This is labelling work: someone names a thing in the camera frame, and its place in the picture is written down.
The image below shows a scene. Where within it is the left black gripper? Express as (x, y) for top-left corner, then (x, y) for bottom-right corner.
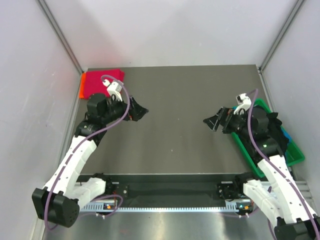
(101, 93), (148, 125)

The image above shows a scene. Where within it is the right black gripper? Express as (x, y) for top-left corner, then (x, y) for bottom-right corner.
(203, 106), (253, 140)

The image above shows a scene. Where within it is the red t shirt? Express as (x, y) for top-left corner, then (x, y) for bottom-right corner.
(83, 68), (125, 100)

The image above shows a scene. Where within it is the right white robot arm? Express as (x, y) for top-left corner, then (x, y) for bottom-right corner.
(203, 105), (320, 240)

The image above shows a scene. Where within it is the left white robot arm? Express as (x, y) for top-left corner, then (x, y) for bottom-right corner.
(31, 93), (148, 228)

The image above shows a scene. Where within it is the folded orange t shirt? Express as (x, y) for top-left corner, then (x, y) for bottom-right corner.
(78, 72), (87, 99)

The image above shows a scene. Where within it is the black t shirt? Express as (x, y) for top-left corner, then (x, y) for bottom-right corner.
(237, 105), (289, 165)

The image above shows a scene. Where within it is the blue t shirt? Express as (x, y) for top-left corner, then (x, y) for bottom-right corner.
(281, 127), (292, 144)

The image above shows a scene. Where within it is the green plastic tray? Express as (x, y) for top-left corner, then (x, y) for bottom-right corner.
(231, 98), (305, 178)

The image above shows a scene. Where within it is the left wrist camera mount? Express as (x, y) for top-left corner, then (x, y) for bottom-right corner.
(102, 78), (124, 102)

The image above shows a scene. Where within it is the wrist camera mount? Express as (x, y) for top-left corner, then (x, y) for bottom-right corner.
(233, 93), (252, 115)
(102, 78), (124, 102)

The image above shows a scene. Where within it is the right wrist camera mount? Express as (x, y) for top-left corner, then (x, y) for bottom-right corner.
(233, 93), (252, 115)

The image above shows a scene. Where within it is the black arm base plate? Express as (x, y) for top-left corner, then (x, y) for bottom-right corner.
(94, 173), (242, 208)

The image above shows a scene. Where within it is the slotted grey cable duct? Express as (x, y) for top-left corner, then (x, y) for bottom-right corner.
(79, 201), (253, 213)

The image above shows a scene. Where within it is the left aluminium frame post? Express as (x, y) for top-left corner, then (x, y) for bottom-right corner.
(34, 0), (87, 76)

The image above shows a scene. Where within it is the aluminium frame post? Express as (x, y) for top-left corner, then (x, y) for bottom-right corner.
(258, 0), (307, 73)
(34, 0), (87, 76)

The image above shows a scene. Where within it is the right aluminium frame post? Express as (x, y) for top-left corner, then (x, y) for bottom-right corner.
(258, 0), (307, 73)

